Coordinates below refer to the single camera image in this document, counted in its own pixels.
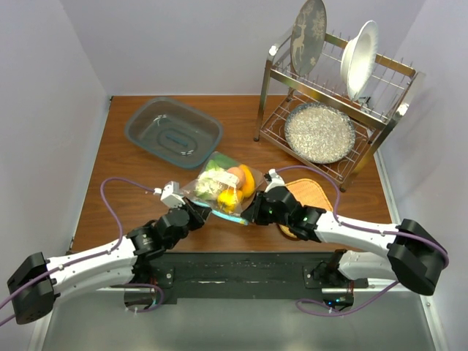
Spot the yellow fake bell pepper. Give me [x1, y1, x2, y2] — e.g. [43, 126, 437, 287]
[217, 188, 244, 213]

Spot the clear zip top bag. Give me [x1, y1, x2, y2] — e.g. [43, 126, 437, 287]
[180, 151, 264, 225]

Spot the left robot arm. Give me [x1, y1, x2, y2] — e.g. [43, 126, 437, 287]
[7, 200, 211, 325]

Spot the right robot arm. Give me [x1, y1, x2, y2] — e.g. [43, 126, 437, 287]
[241, 186, 448, 295]

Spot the orange fake fruit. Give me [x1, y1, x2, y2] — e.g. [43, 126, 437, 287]
[238, 165, 256, 198]

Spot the white fake cauliflower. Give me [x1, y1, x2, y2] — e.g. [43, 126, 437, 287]
[195, 169, 237, 200]

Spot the green fake vegetable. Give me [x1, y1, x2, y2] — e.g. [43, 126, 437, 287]
[205, 152, 239, 170]

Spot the woven bamboo tray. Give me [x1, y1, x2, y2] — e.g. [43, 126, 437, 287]
[277, 177, 333, 240]

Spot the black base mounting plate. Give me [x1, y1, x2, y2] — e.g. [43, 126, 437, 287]
[131, 252, 369, 304]

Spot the speckled blue rimmed plate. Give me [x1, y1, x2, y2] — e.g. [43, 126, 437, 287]
[284, 102, 356, 165]

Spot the clear glass container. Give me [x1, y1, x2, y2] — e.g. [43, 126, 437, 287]
[124, 97, 223, 169]

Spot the metal dish rack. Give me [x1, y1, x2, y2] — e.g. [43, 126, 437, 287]
[254, 30, 426, 192]

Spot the white bowl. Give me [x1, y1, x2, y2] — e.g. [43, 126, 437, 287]
[340, 20, 379, 101]

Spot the grey reindeer plate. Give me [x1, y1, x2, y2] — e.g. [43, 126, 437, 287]
[290, 0, 327, 77]

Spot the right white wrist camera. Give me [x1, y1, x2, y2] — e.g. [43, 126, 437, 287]
[264, 168, 285, 192]

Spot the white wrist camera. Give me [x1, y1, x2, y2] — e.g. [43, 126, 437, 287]
[160, 181, 185, 208]
[264, 168, 285, 192]

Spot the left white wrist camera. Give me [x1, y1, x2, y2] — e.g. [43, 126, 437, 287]
[160, 181, 185, 208]

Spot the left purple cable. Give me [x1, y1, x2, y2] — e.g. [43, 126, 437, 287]
[0, 177, 164, 326]

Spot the purple cable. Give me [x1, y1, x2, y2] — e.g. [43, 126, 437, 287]
[0, 177, 164, 326]
[273, 165, 450, 317]

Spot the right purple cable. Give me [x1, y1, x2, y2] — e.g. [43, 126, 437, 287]
[273, 165, 450, 317]

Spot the aluminium frame rail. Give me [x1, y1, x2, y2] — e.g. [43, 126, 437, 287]
[27, 287, 110, 351]

